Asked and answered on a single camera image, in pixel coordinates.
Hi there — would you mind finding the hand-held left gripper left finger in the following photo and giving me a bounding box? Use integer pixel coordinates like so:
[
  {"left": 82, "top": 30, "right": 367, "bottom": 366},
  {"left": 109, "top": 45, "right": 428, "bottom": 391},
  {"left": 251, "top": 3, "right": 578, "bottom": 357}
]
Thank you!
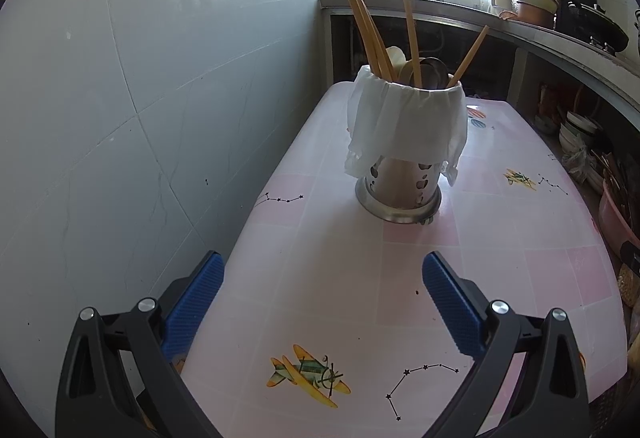
[{"left": 55, "top": 249, "right": 226, "bottom": 438}]

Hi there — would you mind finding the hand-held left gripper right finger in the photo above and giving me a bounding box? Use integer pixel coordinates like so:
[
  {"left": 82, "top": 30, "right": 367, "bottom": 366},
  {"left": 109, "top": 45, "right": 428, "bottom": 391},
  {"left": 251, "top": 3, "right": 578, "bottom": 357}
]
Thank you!
[{"left": 421, "top": 251, "right": 592, "bottom": 438}]

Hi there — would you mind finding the steel utensil holder with bag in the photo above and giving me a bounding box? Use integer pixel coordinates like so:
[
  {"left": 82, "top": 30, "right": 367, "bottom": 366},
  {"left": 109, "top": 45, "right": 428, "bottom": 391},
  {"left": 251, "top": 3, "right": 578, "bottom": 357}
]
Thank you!
[{"left": 344, "top": 65, "right": 469, "bottom": 186}]

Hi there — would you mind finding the metal spoon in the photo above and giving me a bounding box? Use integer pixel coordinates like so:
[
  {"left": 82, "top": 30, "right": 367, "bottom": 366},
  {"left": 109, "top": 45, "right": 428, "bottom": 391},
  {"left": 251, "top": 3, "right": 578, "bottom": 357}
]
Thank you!
[{"left": 419, "top": 56, "right": 450, "bottom": 89}]

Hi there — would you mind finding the white ceramic spoon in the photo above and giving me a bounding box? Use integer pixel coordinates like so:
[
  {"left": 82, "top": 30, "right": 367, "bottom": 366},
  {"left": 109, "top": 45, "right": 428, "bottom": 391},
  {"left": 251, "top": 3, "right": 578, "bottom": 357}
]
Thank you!
[{"left": 385, "top": 46, "right": 408, "bottom": 82}]

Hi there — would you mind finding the pink printed tablecloth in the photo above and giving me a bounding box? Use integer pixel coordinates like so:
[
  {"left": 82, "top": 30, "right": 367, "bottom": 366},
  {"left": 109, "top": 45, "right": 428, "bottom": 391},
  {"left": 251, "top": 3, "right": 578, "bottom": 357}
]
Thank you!
[{"left": 177, "top": 81, "right": 628, "bottom": 438}]

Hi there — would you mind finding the pink plastic basin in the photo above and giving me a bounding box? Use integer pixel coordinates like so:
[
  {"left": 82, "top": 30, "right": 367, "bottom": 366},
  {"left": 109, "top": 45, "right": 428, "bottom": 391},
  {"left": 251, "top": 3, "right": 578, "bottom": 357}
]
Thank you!
[{"left": 597, "top": 178, "right": 640, "bottom": 259}]

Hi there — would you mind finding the crumpled clear plastic bag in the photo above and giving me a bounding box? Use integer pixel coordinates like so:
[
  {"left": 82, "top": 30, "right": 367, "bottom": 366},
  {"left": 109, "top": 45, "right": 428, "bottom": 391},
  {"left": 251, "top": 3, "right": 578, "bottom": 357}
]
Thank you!
[{"left": 562, "top": 148, "right": 593, "bottom": 180}]

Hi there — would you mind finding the pile of cookware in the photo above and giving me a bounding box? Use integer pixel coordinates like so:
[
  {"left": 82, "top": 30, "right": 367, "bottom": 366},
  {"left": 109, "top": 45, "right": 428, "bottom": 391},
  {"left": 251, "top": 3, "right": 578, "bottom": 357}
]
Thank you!
[{"left": 590, "top": 148, "right": 632, "bottom": 219}]

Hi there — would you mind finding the stack of white bowls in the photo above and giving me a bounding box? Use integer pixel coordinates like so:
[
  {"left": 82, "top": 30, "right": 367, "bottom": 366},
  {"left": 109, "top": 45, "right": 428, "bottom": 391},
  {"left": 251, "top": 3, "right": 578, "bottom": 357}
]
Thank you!
[{"left": 557, "top": 111, "right": 601, "bottom": 154}]

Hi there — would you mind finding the grey kitchen counter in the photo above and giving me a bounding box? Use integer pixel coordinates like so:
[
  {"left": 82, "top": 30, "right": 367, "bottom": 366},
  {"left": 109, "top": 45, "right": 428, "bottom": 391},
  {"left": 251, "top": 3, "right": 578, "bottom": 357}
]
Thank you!
[{"left": 319, "top": 0, "right": 640, "bottom": 119}]

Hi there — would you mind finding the gas stove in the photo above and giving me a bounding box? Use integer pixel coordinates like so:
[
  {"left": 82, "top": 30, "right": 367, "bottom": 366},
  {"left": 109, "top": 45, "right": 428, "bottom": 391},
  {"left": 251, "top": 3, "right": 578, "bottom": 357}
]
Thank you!
[{"left": 587, "top": 36, "right": 621, "bottom": 58}]

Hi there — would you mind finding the brown clay pot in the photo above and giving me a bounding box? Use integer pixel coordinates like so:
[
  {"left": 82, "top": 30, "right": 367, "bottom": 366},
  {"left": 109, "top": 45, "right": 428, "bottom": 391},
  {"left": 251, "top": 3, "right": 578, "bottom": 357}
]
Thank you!
[{"left": 515, "top": 0, "right": 557, "bottom": 30}]

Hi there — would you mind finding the black wok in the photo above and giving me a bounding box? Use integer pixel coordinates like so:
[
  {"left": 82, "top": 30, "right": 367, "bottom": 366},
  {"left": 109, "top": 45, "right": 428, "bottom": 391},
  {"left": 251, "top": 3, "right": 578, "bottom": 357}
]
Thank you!
[{"left": 560, "top": 1, "right": 630, "bottom": 53}]

